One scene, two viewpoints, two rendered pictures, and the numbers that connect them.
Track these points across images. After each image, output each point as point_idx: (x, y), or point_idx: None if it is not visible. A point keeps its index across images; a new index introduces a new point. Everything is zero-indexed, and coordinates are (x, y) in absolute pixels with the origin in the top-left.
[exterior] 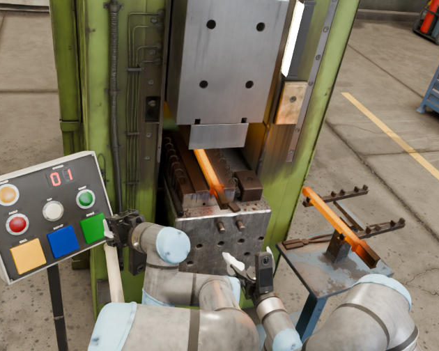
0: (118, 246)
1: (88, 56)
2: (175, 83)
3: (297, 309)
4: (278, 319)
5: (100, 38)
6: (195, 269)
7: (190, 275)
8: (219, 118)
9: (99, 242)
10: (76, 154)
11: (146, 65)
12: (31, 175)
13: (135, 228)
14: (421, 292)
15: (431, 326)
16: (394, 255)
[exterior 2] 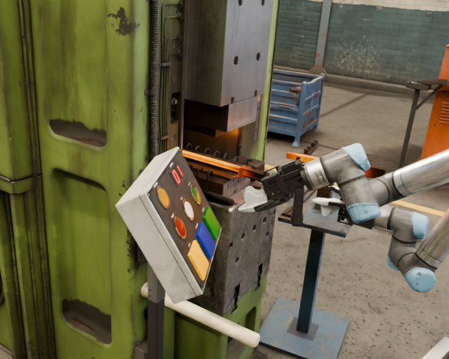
0: (286, 199)
1: (133, 55)
2: (209, 66)
3: (273, 301)
4: (401, 211)
5: (142, 33)
6: (239, 267)
7: (373, 179)
8: (243, 93)
9: (218, 237)
10: (166, 154)
11: (172, 59)
12: (164, 174)
13: (306, 167)
14: (333, 245)
15: (359, 261)
16: (293, 231)
